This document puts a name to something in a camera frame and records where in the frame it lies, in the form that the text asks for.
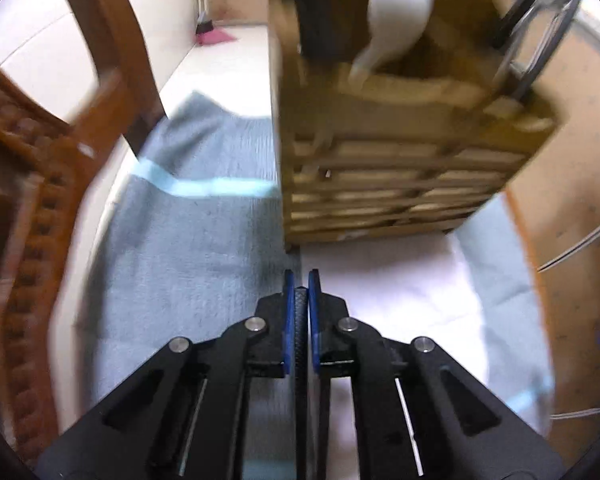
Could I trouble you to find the carved wooden chair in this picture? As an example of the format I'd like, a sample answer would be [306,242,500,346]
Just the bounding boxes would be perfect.
[0,0,164,467]

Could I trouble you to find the black chopstick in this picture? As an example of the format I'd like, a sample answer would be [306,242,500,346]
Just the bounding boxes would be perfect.
[294,286,308,479]
[492,0,566,51]
[498,0,582,101]
[290,0,342,62]

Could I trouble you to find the white ceramic spoon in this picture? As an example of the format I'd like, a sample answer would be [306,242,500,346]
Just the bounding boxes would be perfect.
[349,0,434,81]

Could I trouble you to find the kitchen base cabinets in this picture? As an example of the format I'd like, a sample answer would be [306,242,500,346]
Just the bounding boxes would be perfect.
[507,0,600,464]

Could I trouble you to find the wooden utensil holder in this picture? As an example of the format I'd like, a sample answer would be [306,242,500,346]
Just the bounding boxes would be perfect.
[268,0,562,246]

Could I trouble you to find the grey pink cloth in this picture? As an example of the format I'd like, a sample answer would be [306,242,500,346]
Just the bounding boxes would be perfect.
[80,94,554,436]

